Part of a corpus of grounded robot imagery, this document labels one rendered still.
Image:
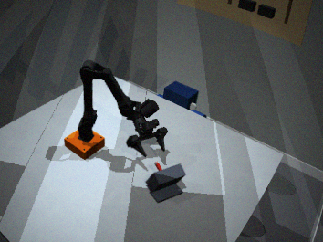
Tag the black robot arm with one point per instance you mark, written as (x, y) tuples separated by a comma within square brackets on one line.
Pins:
[(125, 104)]

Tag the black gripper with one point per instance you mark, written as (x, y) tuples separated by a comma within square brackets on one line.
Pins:
[(135, 142)]

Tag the blue-grey sloped panel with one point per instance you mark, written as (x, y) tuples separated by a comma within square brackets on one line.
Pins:
[(163, 185)]

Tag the dark red peg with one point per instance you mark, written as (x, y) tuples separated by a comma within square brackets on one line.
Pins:
[(158, 166)]

